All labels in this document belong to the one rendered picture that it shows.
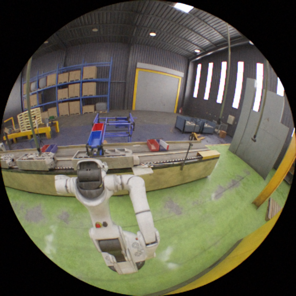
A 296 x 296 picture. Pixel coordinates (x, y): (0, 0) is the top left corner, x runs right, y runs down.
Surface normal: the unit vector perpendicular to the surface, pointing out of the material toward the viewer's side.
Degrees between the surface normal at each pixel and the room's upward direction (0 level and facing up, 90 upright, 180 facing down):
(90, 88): 90
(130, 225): 0
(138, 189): 29
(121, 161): 80
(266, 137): 90
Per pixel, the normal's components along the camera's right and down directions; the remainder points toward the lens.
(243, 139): -0.95, 0.05
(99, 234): 0.31, -0.21
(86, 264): 0.11, -0.87
